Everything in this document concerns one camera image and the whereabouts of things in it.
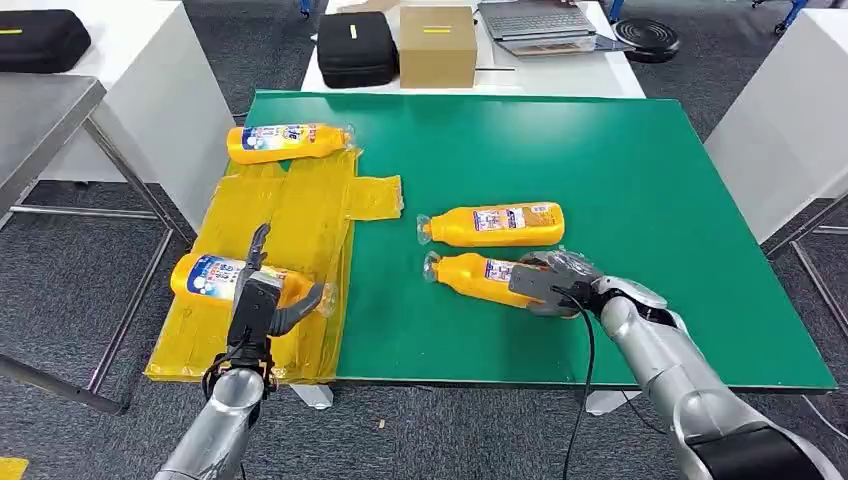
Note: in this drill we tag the black round disc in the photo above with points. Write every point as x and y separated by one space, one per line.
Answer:
646 38

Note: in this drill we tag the yellow plastic sheet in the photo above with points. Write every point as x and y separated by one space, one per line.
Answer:
298 218

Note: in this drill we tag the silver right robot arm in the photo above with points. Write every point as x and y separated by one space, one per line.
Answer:
682 384

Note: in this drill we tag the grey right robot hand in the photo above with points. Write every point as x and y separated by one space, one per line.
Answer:
550 285

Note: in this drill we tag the blue chair base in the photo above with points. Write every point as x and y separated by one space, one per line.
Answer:
788 16

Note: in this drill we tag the bare white table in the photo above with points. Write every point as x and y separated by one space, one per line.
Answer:
775 126

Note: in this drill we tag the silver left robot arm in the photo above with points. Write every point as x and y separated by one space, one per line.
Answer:
212 430

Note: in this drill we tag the black zip case, upright tag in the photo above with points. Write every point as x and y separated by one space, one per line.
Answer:
356 53

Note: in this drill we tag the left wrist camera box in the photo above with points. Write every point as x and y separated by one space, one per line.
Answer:
252 318

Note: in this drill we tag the steel frame table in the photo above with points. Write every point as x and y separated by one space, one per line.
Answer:
40 116

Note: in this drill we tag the brown cardboard box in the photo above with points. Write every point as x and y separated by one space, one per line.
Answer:
437 56

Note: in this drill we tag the white table foot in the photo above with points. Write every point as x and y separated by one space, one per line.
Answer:
316 396

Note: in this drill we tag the orange drink bottle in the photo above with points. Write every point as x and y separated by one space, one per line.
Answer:
205 278
457 228
278 146
464 278

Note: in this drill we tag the black zip case, flat tag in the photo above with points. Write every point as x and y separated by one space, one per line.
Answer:
40 41

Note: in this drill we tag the white table with boxes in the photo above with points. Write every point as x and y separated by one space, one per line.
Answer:
563 76

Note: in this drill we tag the thin black pen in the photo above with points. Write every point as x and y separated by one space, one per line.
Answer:
495 68

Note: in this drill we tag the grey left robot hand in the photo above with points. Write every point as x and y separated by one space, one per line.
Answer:
260 252

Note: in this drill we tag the green table mat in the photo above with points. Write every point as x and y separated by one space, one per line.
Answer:
662 232

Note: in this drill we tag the grey laptop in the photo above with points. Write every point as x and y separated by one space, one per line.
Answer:
536 23

